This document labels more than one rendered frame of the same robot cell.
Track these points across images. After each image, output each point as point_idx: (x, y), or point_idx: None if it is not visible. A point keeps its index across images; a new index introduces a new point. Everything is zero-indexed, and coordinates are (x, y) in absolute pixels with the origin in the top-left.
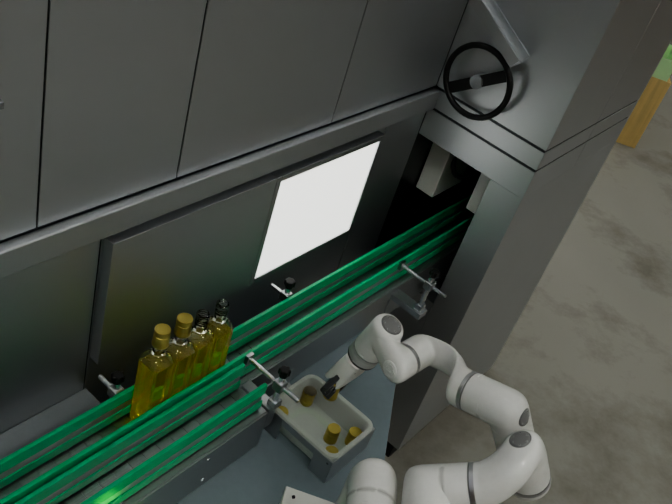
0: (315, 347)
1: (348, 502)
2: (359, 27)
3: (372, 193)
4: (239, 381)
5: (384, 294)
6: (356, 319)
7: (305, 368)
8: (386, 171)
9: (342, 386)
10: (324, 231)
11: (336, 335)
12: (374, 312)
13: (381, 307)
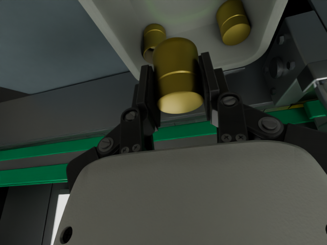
0: (117, 107)
1: None
2: None
3: (33, 219)
4: (315, 116)
5: (1, 144)
6: (45, 123)
7: (125, 75)
8: (18, 244)
9: (283, 174)
10: None
11: (78, 111)
12: (14, 119)
13: (4, 122)
